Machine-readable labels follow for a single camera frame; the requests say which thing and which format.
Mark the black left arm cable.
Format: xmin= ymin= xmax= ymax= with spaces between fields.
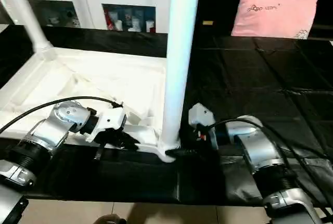
xmin=0 ymin=96 xmax=124 ymax=134

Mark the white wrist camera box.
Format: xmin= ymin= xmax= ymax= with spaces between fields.
xmin=84 ymin=107 xmax=127 ymax=143
xmin=187 ymin=103 xmax=216 ymax=129

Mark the pink printed pillow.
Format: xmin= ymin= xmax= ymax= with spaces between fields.
xmin=230 ymin=0 xmax=319 ymax=40

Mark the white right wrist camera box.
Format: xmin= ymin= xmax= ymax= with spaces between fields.
xmin=187 ymin=103 xmax=216 ymax=129

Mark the black work mat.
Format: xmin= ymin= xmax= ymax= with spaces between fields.
xmin=0 ymin=23 xmax=333 ymax=206

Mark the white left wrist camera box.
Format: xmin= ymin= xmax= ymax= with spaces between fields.
xmin=84 ymin=107 xmax=127 ymax=143

